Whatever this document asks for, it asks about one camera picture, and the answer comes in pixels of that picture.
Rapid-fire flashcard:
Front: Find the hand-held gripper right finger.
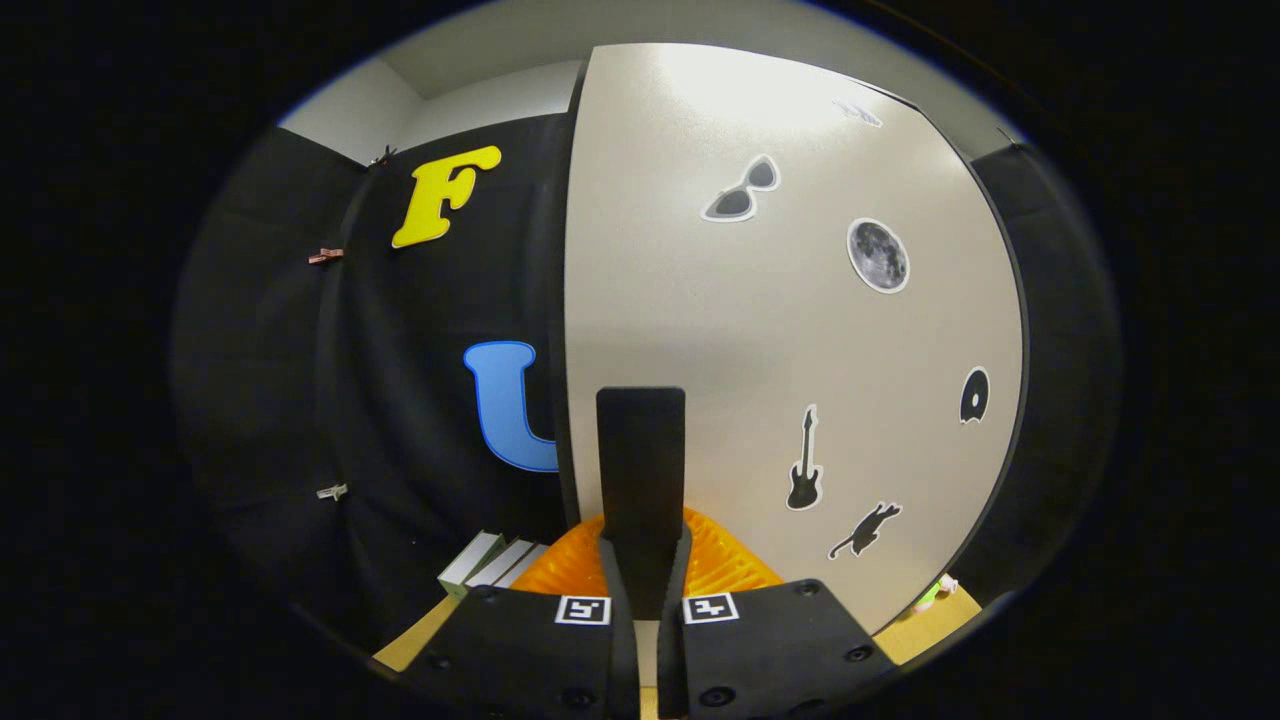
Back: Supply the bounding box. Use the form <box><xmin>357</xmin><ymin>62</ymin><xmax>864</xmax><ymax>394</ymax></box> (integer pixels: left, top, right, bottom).
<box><xmin>655</xmin><ymin>508</ymin><xmax>896</xmax><ymax>720</ymax></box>

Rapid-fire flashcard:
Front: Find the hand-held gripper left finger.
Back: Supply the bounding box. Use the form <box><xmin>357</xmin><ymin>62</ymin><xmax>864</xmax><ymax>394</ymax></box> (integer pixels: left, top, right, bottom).
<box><xmin>400</xmin><ymin>510</ymin><xmax>641</xmax><ymax>720</ymax></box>

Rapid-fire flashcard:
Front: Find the black door handle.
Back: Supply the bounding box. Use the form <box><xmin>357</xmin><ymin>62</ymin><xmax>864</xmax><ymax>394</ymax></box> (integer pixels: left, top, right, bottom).
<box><xmin>597</xmin><ymin>387</ymin><xmax>691</xmax><ymax>621</ymax></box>

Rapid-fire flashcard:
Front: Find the beige cabinet door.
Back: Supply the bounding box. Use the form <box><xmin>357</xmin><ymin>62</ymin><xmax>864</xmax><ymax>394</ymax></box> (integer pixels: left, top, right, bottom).
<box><xmin>563</xmin><ymin>42</ymin><xmax>1026</xmax><ymax>637</ymax></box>

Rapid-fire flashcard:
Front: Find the green book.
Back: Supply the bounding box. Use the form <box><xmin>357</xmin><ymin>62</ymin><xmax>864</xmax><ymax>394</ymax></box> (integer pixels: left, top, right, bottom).
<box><xmin>438</xmin><ymin>530</ymin><xmax>508</xmax><ymax>599</ymax></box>

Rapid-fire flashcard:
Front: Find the small green pink toy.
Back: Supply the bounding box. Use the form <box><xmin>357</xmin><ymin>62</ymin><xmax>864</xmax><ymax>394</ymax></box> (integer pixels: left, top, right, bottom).
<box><xmin>914</xmin><ymin>572</ymin><xmax>961</xmax><ymax>613</ymax></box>

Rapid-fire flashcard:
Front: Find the black backdrop cloth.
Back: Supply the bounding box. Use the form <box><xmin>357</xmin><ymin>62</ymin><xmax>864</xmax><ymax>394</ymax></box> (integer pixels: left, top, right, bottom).
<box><xmin>170</xmin><ymin>115</ymin><xmax>1121</xmax><ymax>651</ymax></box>

